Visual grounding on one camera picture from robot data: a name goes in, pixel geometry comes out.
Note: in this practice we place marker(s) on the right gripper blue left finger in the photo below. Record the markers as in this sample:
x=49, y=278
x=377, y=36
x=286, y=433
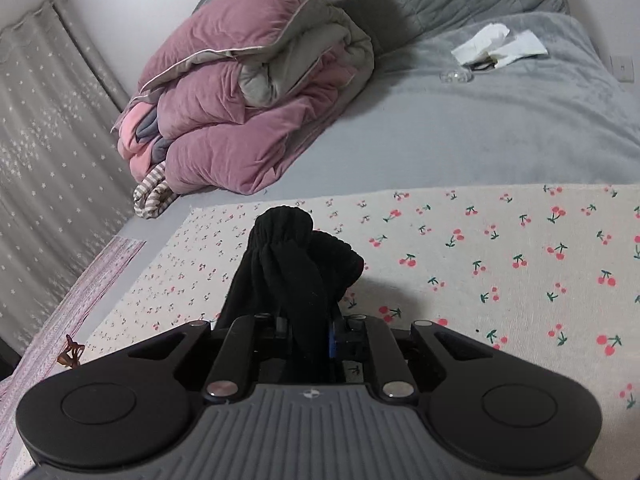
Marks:
x=252, y=353

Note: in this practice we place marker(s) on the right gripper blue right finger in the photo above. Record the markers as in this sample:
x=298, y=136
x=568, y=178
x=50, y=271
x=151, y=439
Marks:
x=371, y=354

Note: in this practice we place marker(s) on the black pants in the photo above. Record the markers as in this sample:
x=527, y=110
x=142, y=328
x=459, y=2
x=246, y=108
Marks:
x=292, y=271

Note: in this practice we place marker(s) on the brown hair claw clip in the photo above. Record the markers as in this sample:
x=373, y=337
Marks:
x=72, y=353

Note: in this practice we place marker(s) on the cherry print bed mat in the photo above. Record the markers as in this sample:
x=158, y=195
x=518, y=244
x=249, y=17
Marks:
x=549, y=273

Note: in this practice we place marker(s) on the pink striped blanket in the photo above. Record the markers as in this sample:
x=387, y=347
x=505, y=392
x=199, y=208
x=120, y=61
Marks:
x=41, y=355

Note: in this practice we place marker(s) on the striped folded garment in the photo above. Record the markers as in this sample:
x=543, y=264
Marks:
x=153, y=195

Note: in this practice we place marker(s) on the grey star curtain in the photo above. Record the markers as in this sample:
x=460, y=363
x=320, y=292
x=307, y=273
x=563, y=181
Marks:
x=65, y=191

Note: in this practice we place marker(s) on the pink folded garment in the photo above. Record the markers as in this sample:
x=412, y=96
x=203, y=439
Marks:
x=139, y=140

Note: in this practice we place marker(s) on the folded mauve grey comforter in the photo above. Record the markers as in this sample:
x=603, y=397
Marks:
x=242, y=87

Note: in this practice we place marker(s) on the clear glass object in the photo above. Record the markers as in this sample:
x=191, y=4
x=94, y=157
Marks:
x=457, y=76

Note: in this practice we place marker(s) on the grey bed sheet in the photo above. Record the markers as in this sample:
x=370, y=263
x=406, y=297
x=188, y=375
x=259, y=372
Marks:
x=557, y=120

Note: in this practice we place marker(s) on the white tissue paper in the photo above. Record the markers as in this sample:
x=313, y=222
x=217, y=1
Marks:
x=495, y=46

